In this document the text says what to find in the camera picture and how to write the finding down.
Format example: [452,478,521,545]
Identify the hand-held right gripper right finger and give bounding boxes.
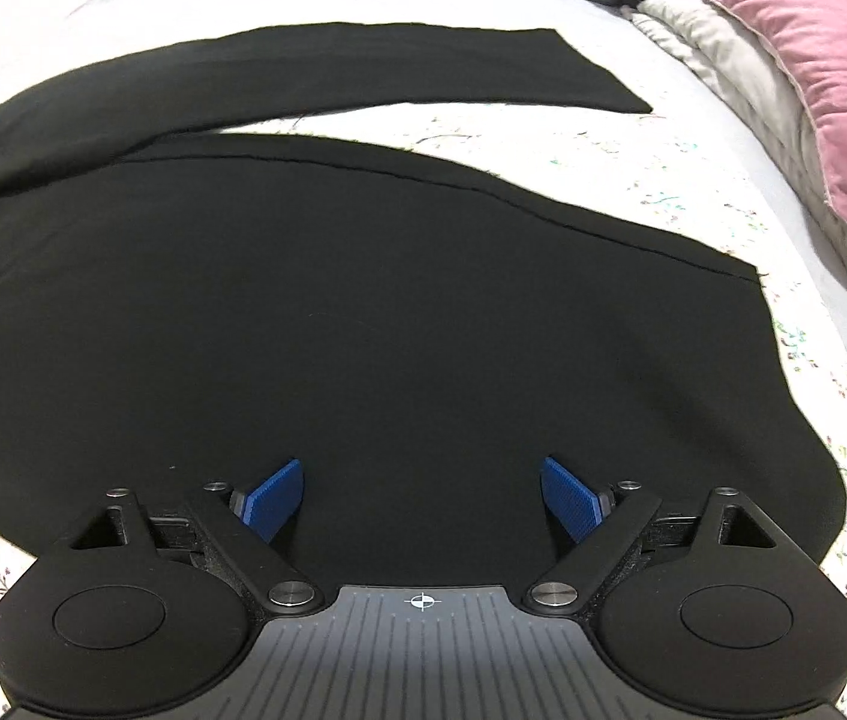
[522,456,785,610]

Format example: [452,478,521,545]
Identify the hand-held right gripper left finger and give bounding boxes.
[67,457,322,612]

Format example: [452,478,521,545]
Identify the black pants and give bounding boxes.
[0,25,845,571]

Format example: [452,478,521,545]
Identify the floral bed sheet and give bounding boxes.
[0,105,847,720]

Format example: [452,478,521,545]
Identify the beige quilted comforter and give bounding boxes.
[622,0,847,368]

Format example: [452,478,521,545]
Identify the pink pillow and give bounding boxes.
[684,0,847,227]

